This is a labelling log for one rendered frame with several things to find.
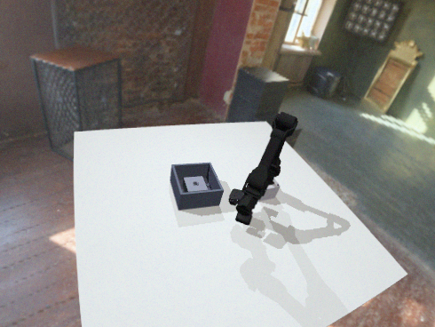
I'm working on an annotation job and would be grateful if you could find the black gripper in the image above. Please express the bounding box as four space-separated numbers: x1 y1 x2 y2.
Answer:
235 211 253 225

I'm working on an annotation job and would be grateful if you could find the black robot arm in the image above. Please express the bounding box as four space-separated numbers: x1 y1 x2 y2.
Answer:
229 112 298 216

